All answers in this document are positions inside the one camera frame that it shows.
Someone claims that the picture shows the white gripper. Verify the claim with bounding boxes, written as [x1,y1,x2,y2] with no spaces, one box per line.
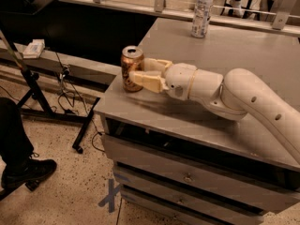
[129,58,197,100]

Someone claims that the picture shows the grey drawer cabinet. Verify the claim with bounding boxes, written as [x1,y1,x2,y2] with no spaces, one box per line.
[97,19,300,225]

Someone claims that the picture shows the orange soda can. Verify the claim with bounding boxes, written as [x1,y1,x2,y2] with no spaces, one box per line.
[121,45,144,92]

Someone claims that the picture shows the blue tape cross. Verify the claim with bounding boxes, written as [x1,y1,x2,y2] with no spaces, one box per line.
[97,175,123,214]

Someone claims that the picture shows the black shoe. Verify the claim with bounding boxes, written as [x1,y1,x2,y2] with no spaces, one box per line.
[1,158,57,188]

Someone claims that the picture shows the clear plastic water bottle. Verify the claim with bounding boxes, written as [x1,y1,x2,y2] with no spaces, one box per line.
[191,0,214,38]

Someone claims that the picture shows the white tissue pack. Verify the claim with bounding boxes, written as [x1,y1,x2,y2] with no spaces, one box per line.
[22,39,45,59]

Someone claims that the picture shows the black trouser leg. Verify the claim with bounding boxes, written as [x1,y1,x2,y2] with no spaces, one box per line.
[0,97,34,171]

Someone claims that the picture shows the black floor cables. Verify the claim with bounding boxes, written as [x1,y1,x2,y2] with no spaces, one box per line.
[53,52,106,153]

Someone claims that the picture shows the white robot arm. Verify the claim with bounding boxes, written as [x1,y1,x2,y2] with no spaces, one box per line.
[128,58,300,162]

